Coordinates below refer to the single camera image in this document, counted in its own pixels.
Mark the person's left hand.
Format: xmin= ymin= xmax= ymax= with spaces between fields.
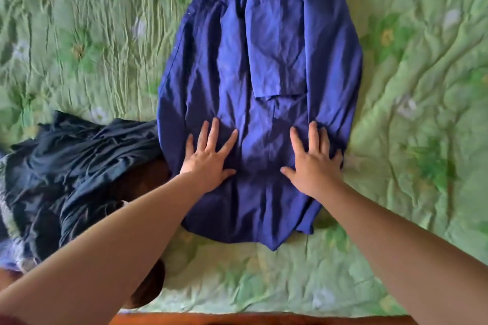
xmin=178 ymin=118 xmax=239 ymax=194

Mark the brown fleece garment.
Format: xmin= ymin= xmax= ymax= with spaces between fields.
xmin=121 ymin=156 xmax=171 ymax=311

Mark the dark navy clothes pile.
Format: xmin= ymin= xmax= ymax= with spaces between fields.
xmin=0 ymin=110 xmax=165 ymax=265

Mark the green floral bedsheet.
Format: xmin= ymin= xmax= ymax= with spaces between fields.
xmin=0 ymin=0 xmax=488 ymax=318

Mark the person's right forearm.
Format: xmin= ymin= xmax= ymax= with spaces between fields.
xmin=316 ymin=180 xmax=488 ymax=325

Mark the person's right hand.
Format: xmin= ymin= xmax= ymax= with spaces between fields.
xmin=280 ymin=120 xmax=344 ymax=200

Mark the person's left forearm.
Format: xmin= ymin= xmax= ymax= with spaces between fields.
xmin=0 ymin=174 xmax=203 ymax=325

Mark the blue shirt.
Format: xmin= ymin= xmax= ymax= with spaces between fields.
xmin=157 ymin=0 xmax=363 ymax=253

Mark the wooden bed frame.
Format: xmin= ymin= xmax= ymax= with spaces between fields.
xmin=112 ymin=311 xmax=418 ymax=325

